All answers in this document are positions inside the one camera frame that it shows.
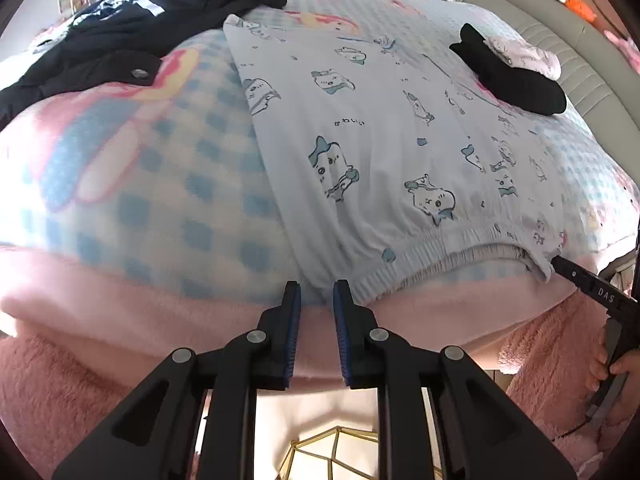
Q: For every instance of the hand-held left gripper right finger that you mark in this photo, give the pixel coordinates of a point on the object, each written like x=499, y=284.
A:
x=342, y=335

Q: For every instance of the grey padded headboard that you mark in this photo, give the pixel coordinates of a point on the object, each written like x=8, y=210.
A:
x=575, y=35

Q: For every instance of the person's right hand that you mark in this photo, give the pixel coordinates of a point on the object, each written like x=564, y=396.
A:
x=627, y=362

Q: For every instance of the black jacket pile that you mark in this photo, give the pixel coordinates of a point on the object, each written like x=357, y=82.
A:
x=150, y=25

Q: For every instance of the folded pink garment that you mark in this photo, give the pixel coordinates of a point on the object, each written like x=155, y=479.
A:
x=530, y=55

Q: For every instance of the folded black garment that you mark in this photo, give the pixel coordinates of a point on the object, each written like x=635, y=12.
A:
x=520, y=87

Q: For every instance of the white cartoon print pajama pants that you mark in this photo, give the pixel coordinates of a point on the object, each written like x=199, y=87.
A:
x=380, y=135

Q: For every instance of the orange plush toy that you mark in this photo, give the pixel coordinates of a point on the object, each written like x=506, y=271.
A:
x=582, y=9

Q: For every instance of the blue checkered cartoon blanket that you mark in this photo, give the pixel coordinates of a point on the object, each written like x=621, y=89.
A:
x=150, y=200

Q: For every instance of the pink fuzzy bed sheet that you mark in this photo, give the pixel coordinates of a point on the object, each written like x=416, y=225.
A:
x=65, y=400

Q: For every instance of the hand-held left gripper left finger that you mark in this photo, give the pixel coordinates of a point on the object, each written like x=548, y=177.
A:
x=292, y=335

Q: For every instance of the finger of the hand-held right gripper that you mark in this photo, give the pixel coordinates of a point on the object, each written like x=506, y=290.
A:
x=572, y=274

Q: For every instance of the pink plush toy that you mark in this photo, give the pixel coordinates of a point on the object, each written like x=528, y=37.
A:
x=625, y=47

